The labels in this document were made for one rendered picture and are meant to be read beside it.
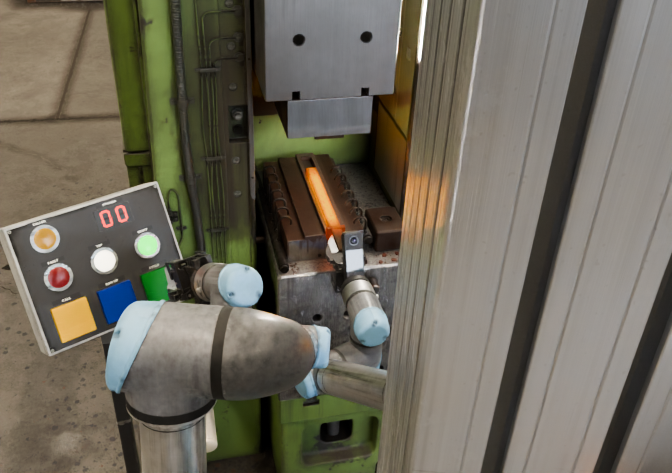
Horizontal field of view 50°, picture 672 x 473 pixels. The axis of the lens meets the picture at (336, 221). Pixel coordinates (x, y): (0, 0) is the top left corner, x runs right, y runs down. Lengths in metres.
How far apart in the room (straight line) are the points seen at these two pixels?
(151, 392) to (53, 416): 1.95
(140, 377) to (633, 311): 0.72
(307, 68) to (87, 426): 1.64
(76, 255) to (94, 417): 1.27
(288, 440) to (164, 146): 0.97
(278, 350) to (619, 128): 0.71
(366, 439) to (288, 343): 1.54
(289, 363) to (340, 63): 0.89
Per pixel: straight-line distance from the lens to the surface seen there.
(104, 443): 2.73
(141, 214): 1.68
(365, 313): 1.58
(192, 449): 1.00
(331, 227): 1.85
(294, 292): 1.88
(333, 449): 2.43
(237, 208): 1.95
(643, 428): 0.32
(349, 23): 1.63
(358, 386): 1.44
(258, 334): 0.89
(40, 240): 1.62
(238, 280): 1.27
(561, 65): 0.22
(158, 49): 1.74
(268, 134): 2.23
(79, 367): 3.02
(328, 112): 1.69
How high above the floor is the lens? 2.04
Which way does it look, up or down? 33 degrees down
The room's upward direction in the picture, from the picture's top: 3 degrees clockwise
